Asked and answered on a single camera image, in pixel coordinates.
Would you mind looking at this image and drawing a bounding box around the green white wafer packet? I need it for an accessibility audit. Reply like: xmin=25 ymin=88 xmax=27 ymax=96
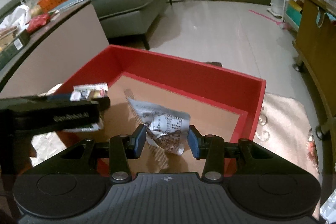
xmin=63 ymin=83 xmax=110 ymax=133

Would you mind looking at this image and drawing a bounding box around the grey curved side table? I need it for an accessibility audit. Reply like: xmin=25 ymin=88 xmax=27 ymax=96
xmin=1 ymin=1 xmax=109 ymax=98

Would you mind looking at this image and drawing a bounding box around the white snack packet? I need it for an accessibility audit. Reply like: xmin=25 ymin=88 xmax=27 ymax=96
xmin=123 ymin=89 xmax=191 ymax=171

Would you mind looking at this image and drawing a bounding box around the grey sofa ottoman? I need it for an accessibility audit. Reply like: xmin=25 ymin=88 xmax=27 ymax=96
xmin=90 ymin=0 xmax=172 ymax=50

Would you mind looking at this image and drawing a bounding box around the wooden cabinet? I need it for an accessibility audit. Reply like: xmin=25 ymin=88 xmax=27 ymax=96
xmin=294 ymin=0 xmax=335 ymax=140

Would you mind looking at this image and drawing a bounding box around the red packet on table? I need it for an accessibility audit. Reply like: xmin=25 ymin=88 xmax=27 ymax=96
xmin=27 ymin=12 xmax=55 ymax=34

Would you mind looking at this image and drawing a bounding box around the white plastic bag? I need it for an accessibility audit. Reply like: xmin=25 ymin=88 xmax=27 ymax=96
xmin=0 ymin=5 xmax=31 ymax=31

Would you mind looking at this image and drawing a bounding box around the floral silver tablecloth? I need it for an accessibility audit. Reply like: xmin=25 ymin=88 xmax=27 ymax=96
xmin=28 ymin=83 xmax=321 ymax=177

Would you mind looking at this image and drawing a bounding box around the dark green box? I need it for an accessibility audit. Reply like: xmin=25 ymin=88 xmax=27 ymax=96
xmin=1 ymin=30 xmax=30 ymax=69

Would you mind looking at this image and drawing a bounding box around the red cardboard box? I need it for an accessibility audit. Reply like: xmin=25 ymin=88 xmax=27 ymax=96
xmin=53 ymin=44 xmax=267 ymax=177

